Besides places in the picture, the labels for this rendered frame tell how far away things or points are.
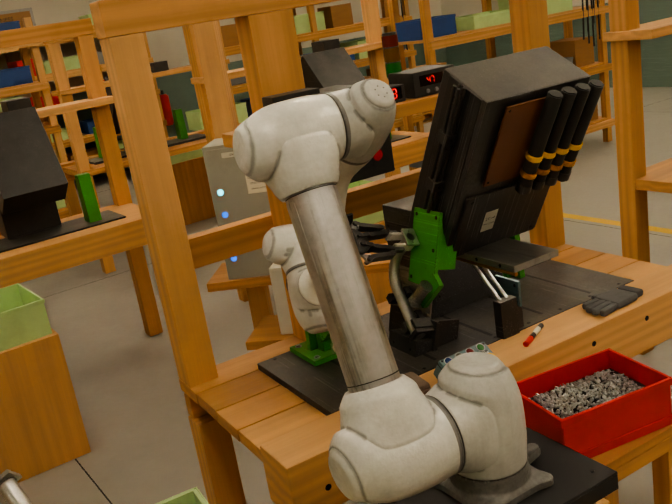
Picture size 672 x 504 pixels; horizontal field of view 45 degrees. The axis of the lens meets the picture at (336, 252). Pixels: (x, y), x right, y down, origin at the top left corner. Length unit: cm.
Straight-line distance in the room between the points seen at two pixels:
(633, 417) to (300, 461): 76
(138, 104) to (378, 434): 112
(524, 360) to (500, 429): 63
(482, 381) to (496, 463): 16
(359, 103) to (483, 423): 63
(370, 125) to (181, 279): 90
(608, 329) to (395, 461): 107
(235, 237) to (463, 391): 107
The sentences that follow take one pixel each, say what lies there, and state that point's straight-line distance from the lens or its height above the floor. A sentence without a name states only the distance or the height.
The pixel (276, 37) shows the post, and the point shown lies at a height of 178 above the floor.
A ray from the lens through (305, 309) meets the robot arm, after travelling 194.
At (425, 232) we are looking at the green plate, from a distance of 222.
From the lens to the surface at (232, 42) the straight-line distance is 971.
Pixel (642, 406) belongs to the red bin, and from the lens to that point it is 197.
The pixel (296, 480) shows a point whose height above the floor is 86.
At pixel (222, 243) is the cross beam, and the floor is 123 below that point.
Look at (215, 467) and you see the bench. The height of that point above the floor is 61.
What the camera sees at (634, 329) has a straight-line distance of 245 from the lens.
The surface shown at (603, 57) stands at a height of 89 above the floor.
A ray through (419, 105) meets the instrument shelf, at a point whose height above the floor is 152.
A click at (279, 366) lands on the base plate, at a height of 90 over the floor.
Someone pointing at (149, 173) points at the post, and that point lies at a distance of 217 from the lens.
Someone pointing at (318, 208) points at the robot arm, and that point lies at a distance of 146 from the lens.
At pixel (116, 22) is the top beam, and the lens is 214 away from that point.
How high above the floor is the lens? 184
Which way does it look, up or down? 17 degrees down
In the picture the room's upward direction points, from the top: 9 degrees counter-clockwise
